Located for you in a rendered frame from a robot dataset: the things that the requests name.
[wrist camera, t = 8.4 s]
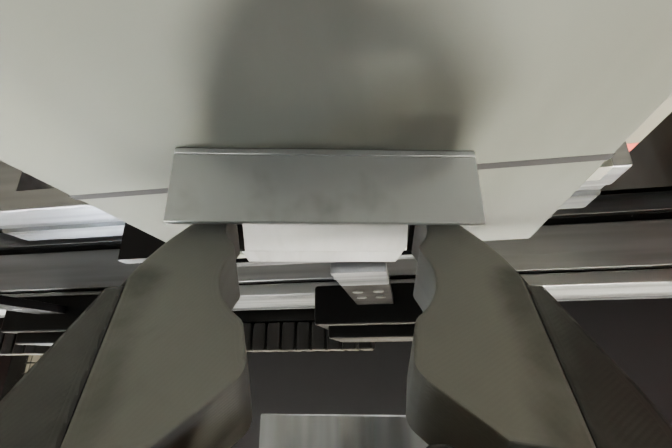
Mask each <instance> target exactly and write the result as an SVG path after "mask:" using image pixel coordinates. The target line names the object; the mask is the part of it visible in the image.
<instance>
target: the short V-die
mask: <svg viewBox="0 0 672 448"><path fill-rule="evenodd" d="M165 243H166V242H164V241H162V240H160V239H158V238H156V237H154V236H152V235H150V234H148V233H146V232H144V231H142V230H140V229H138V228H136V227H134V226H132V225H130V224H128V223H126V222H125V226H124V231H123V236H122V241H121V246H120V251H119V256H118V261H120V262H123V263H126V264H134V263H140V264H141V263H142V262H143V261H145V260H146V259H147V258H148V257H149V256H150V255H151V254H153V253H154V252H155V251H156V250H157V249H158V248H160V247H161V246H162V245H163V244H165ZM398 259H415V258H414V257H413V255H412V253H411V252H410V251H407V250H404V251H403V252H402V254H401V255H400V256H399V258H398ZM398 259H397V260H398ZM311 263H333V262H249V261H248V259H247V258H238V259H236V264H237V267H245V266H267V265H289V264H311Z"/></svg>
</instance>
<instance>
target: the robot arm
mask: <svg viewBox="0 0 672 448"><path fill-rule="evenodd" d="M242 251H245V246H244V235H243V224H192V225H190V226H189V227H187V228H186V229H185V230H183V231H182V232H180V233H179V234H177V235H176V236H174V237H173V238H171V239H170V240H169V241H167V242H166V243H165V244H163V245H162V246H161V247H160V248H158V249H157V250H156V251H155V252H154V253H153V254H151V255H150V256H149V257H148V258H147V259H146V260H145V261H143V262H142V263H141V264H140V265H139V266H138V267H137V268H136V269H135V270H134V271H133V272H132V273H131V275H130V276H129V277H128V278H127V279H126V280H125V281H124V282H123V283H122V285H121V286H119V287H109V288H105V289H104V290H103V291H102V292H101V293H100V295H99V296H98V297H97V298H96V299H95V300H94V301H93V302H92V303H91V304H90V305H89V306H88V307H87V308H86V310H85V311H84V312H83V313H82V314H81V315H80V316H79V317H78V318H77V319H76V320H75V321H74V322H73V323H72V324H71V326H70V327H69V328H68V329H67V330H66V331H65V332H64V333H63V334H62V335H61V336H60V337H59V338H58V339H57V341H56V342H55V343H54V344H53V345H52V346H51V347H50V348H49V349H48V350H47V351H46V352H45V353H44V354H43V355H42V357H41V358H40V359H39V360H38V361H37V362H36V363H35V364H34V365H33V366H32V367H31V368H30V369H29V370H28V372H27V373H26V374H25V375H24V376H23V377H22V378H21V379H20V380H19V381H18V382H17V383H16V384H15V385H14V386H13V388H12V389H11V390H10V391H9V392H8V393H7V394H6V395H5V396H4V397H3V398H2V400H1V401H0V448H231V447H232V446H233V445H234V444H235V443H236V442H238V441H239V440H240V439H241V438H242V437H243V436H244V435H245V434H246V432H247V431H248V429H249V427H250V425H251V422H252V406H251V392H250V379H249V370H248V361H247V352H246V343H245V335H244V326H243V322H242V320H241V319H240V318H239V317H238V316H237V315H236V314H235V313H233V312H232V309H233V308H234V306H235V304H236V303H237V302H238V300H239V298H240V291H239V282H238V273H237V264H236V259H237V258H238V256H239V255H240V252H242ZM407 251H410V252H411V253H412V255H413V257H414V258H415V259H416V261H417V270H416V277H415V284H414V291H413V297H414V299H415V300H416V302H417V303H418V304H419V306H420V308H421V309H422V311H423V313H422V314H421V315H420V316H419V317H418V318H417V319H416V322H415V328H414V334H413V341H412V347H411V354H410V360H409V367H408V374H407V391H406V419H407V422H408V424H409V426H410V428H411V429H412V430H413V431H414V432H415V433H416V434H417V435H418V436H419V437H420V438H421V439H422V440H424V441H425V442H426V443H427V444H428V445H429V446H427V447H426V448H672V425H671V424H670V423H669V421H668V420H667V419H666V418H665V417H664V415H663V414H662V413H661V412H660V410H659V409H658V408H657V407H656V406H655V404H654V403H653V402H652V401H651V400H650V399H649V398H648V396H647V395H646V394H645V393H644V392H643V391H642V390H641V389H640V388H639V386H638V385H637V384H636V383H635V382H634V381H633V380H632V379H631V378H630V377H629V376H628V375H627V374H626V373H625V372H624V371H623V370H622V369H621V367H620V366H619V365H618V364H617V363H616V362H615V361H614V360H613V359H612V358H611V357H610V356H609V355H608V354H607V353H606V352H605V351H604V350H603V349H602V348H601V346H600V345H599V344H598V343H597V342H596V341H595V340H594V339H593V338H592V337H591V336H590V335H589V334H588V333H587V332H586V331H585V330H584V329H583V328H582V327H581V325H580V324H579V323H578V322H577V321H576V320H575V319H574V318H573V317H572V316H571V315H570V314H569V313H568V312H567V311H566V310H565V309H564V308H563V307H562V306H561V305H560V303H559V302H558V301H557V300H556V299H555V298H554V297H553V296H552V295H551V294H550V293H549V292H548V291H547V290H546V289H545V288H544V287H543V286H536V285H529V284H528V283H527V282H526V281H525V280H524V279H523V278H522V276H521V275H520V274H519V273H518V272H517V271H516V270H515V269H514V268H513V267H512V266H511V265H510V264H509V263H508V262H507V261H506V260H505V259H504V258H503V257H502V256H500V255H499V254H498V253H497V252H496V251H495V250H494V249H492V248H491V247H490V246H489V245H487V244H486V243H485V242H483V241H482V240H481V239H479V238H478V237H476V236H475V235H473V234H472V233H470V232H469V231H467V230H466V229H465V228H463V227H462V226H460V225H408V236H407Z"/></svg>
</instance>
